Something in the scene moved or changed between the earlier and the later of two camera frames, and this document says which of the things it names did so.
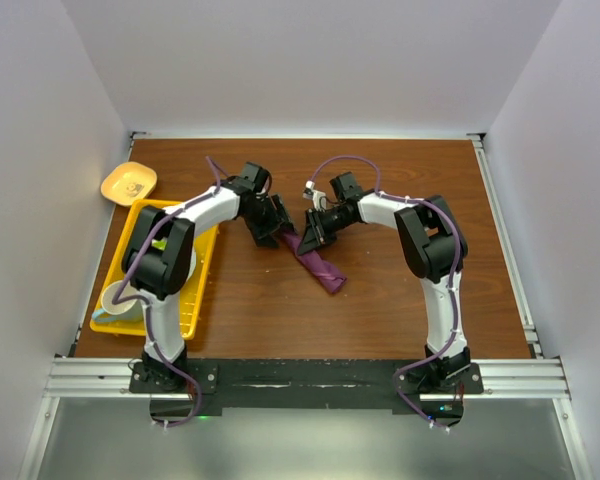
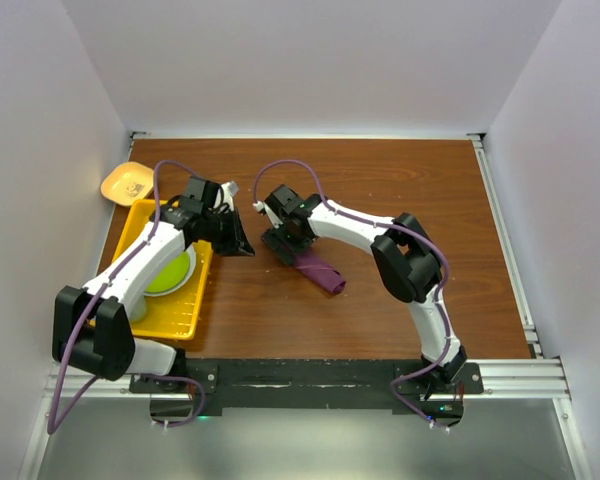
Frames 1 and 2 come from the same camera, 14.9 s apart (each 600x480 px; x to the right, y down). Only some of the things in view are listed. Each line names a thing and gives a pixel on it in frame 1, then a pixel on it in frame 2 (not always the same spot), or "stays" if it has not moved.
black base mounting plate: [355, 383] stays
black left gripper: [277, 218] to [237, 242]
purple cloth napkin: [324, 272] stays
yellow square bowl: [128, 182] stays
